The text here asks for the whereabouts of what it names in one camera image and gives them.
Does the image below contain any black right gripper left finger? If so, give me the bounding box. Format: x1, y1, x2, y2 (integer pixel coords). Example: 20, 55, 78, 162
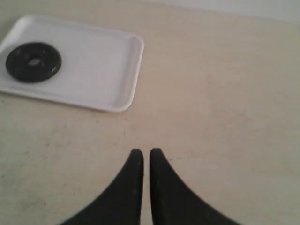
62, 149, 143, 225

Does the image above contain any black weight plate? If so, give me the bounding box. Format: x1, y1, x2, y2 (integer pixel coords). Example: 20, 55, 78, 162
5, 42, 62, 83

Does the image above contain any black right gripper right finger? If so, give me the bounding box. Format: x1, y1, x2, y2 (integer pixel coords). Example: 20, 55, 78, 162
150, 148, 237, 225

